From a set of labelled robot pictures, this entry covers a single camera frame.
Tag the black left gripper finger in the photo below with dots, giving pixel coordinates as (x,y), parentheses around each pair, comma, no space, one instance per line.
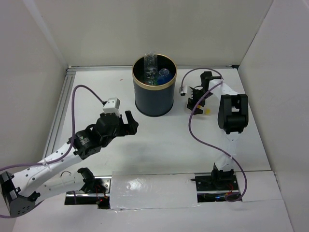
(131,128)
(129,117)

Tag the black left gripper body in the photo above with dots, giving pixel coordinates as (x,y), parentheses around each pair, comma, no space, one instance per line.
(119,132)

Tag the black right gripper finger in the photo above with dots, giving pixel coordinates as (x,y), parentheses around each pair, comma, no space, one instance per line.
(190,103)
(196,111)

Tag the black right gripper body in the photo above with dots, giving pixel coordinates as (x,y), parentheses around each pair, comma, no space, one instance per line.
(197,94)

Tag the clear bottle yellow label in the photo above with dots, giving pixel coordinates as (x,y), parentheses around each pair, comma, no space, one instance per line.
(206,111)

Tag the blue label clear bottle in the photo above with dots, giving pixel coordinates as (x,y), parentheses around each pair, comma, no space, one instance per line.
(164,76)

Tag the crushed clear bottle white cap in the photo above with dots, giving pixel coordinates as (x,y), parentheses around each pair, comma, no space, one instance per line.
(150,68)

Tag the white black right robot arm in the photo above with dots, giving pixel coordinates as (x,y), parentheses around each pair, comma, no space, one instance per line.
(233,118)

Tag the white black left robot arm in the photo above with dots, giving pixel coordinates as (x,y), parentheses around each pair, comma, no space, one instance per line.
(24,190)

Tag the dark blue gold-rimmed bin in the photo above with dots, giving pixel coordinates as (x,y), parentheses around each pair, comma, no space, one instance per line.
(158,100)

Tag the silver tape sheet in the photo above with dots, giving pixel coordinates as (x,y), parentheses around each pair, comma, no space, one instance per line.
(152,191)

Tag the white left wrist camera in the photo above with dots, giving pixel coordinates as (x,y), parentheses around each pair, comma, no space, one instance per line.
(112,106)

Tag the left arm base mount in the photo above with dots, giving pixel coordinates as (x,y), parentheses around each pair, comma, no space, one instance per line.
(95,191)

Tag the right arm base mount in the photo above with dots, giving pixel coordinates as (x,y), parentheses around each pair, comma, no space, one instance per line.
(218,186)

